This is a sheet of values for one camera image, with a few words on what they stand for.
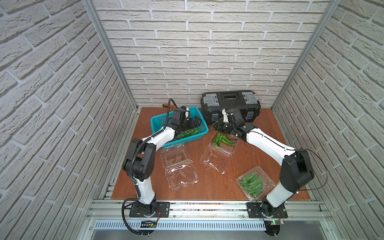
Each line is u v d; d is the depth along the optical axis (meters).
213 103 1.00
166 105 1.20
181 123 0.74
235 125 0.67
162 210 0.73
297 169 0.45
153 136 0.56
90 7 0.70
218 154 0.93
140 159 0.49
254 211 0.73
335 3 0.68
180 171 0.86
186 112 0.75
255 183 0.79
